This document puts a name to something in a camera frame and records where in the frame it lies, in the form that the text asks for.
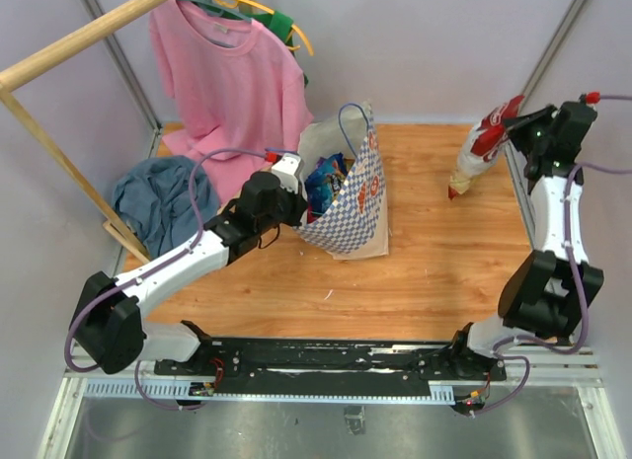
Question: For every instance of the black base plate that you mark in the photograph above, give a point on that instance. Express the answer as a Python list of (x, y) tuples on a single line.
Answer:
[(331, 368)]

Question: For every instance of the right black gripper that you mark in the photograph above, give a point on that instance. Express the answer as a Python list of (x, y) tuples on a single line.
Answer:
[(545, 114)]

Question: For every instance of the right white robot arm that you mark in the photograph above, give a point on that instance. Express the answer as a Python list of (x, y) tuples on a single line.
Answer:
[(549, 295)]

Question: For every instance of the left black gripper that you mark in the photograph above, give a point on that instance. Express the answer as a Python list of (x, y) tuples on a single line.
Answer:
[(299, 204)]

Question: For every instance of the blue snack bag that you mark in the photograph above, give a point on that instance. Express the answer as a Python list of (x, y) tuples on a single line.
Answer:
[(324, 184)]

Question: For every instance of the grey-blue hanger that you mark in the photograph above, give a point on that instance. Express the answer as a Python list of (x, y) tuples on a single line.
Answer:
[(215, 10)]

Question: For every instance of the blue checkered paper bag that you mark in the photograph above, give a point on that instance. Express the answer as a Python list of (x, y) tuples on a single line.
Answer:
[(355, 225)]

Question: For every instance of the pink snack bag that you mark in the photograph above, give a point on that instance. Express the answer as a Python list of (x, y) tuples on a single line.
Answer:
[(312, 216)]

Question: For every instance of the yellow hanger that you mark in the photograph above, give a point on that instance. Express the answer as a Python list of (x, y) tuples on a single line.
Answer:
[(276, 15)]

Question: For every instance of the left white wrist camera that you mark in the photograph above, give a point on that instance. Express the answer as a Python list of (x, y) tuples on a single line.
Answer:
[(288, 170)]

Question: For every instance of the red Chuba chips bag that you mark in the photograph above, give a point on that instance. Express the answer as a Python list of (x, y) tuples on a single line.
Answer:
[(481, 149)]

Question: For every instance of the blue crumpled cloth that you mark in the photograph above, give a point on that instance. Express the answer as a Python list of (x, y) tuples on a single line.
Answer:
[(153, 200)]

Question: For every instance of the grey slotted cable duct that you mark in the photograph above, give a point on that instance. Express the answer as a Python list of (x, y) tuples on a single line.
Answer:
[(162, 390)]

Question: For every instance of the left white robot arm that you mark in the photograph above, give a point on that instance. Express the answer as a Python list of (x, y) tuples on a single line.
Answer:
[(110, 322)]

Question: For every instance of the green garment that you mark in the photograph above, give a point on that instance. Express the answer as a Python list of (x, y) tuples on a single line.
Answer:
[(276, 27)]

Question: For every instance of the pink t-shirt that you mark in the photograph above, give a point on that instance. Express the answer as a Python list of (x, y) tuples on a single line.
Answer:
[(237, 89)]

